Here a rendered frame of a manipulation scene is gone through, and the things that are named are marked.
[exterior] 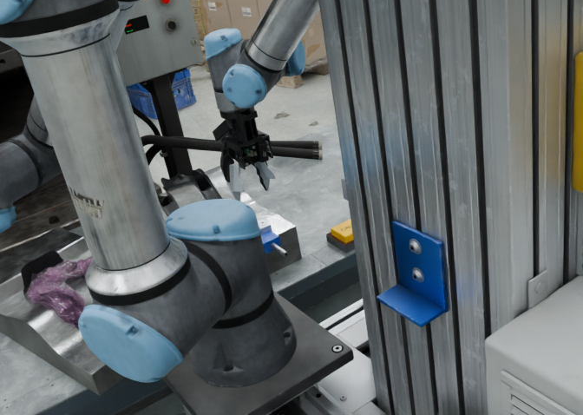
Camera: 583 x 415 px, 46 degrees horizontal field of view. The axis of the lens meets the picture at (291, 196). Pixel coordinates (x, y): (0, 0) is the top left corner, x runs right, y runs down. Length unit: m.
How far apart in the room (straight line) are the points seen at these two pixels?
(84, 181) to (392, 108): 0.31
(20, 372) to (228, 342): 0.72
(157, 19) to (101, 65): 1.58
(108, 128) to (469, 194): 0.35
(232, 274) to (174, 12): 1.52
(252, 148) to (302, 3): 0.38
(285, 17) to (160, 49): 1.17
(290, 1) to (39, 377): 0.90
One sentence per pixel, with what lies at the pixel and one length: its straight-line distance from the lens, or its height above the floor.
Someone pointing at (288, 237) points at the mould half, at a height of 0.87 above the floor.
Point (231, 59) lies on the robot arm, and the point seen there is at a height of 1.32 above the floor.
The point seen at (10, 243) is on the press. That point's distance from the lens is 2.14.
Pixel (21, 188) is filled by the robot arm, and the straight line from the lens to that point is 0.97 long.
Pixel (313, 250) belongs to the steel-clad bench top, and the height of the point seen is 0.80.
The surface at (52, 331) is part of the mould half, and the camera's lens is 1.49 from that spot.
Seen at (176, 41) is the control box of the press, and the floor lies 1.17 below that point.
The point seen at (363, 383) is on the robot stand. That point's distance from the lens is 1.05.
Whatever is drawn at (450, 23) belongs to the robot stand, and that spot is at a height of 1.51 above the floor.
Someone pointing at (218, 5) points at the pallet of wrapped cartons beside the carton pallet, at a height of 0.58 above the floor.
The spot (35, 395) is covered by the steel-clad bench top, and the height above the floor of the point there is 0.80.
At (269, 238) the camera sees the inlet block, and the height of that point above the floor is 0.90.
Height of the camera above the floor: 1.66
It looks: 27 degrees down
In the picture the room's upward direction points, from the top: 11 degrees counter-clockwise
